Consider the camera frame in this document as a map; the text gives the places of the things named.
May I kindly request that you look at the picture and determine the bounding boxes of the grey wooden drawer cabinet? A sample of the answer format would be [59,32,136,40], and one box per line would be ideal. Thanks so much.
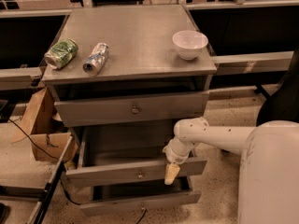
[41,4,218,161]

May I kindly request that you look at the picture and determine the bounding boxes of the small bottle on floor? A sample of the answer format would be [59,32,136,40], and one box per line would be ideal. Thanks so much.
[64,161,77,171]

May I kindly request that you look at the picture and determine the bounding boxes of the grey metal floor rail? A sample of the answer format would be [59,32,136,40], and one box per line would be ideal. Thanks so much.
[0,136,73,224]

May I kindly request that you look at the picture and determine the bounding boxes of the grey bottom drawer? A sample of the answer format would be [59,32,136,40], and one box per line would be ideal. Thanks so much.
[80,176,201,217]

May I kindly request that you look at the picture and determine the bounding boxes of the grey top drawer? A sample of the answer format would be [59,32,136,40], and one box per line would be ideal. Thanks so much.
[55,91,209,127]

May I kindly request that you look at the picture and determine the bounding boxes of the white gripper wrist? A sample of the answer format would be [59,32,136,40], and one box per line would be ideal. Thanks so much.
[163,137,197,185]

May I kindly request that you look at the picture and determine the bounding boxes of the white ceramic bowl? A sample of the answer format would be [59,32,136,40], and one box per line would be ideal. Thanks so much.
[172,30,208,60]

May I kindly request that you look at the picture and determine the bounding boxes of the green crushed soda can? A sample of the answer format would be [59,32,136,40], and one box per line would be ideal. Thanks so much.
[44,39,78,70]

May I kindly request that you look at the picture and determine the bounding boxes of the brown cardboard box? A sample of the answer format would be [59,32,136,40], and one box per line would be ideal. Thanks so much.
[11,88,71,161]

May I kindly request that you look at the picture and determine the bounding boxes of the black floor cable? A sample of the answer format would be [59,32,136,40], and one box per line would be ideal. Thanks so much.
[7,118,82,206]

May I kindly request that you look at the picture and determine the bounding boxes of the grey drawer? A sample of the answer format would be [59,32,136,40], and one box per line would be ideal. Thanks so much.
[55,91,209,127]
[80,176,201,217]
[64,123,208,189]

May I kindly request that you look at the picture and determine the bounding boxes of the silver blue soda can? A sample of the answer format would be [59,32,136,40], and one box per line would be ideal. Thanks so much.
[83,43,109,76]

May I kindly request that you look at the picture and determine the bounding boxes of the black office chair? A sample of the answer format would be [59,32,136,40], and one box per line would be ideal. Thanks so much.
[221,49,299,156]

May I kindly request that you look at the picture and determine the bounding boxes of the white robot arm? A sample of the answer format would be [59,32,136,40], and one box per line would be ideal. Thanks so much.
[163,118,299,224]

